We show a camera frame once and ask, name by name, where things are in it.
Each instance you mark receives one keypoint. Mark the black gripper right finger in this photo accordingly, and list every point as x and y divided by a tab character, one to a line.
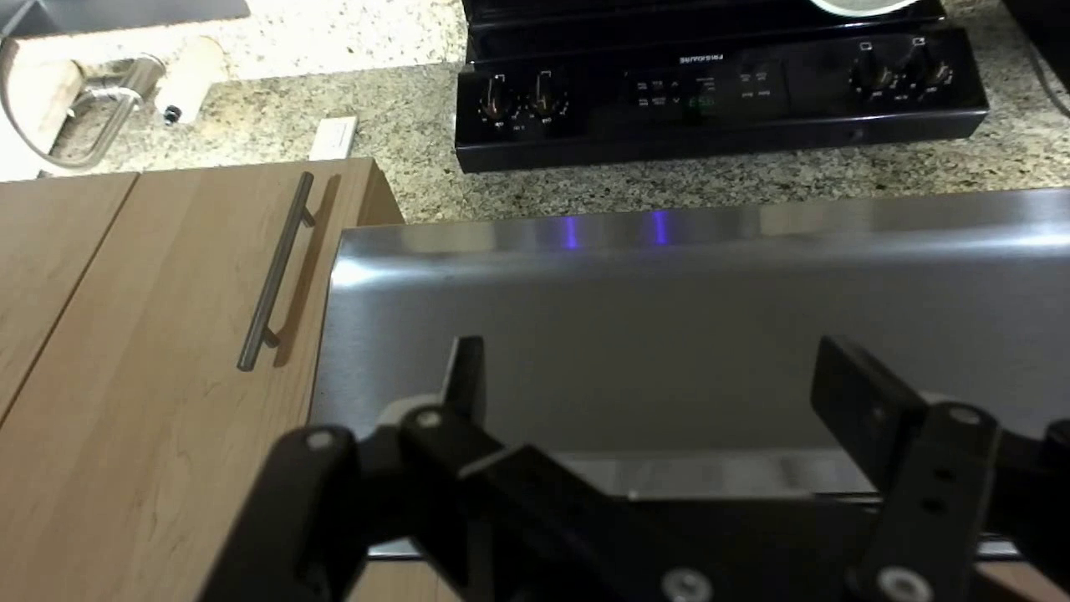
938	488

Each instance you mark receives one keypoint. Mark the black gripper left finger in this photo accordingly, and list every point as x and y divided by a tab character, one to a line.
334	488

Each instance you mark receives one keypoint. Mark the short light wooden cabinet door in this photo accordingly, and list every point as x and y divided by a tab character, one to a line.
405	588

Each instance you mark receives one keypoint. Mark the stainless steel range hood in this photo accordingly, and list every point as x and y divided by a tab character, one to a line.
689	336

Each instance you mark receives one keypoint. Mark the white soap bottle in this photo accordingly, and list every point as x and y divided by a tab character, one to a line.
196	77

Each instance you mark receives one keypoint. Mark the black electric stove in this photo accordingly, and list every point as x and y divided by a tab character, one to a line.
723	102

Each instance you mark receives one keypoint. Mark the chrome kitchen faucet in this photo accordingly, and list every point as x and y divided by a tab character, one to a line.
95	104

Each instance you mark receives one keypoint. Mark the black countertop appliance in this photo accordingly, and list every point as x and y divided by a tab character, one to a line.
1046	20

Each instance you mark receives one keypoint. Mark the stainless steel sink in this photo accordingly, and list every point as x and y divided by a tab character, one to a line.
122	8

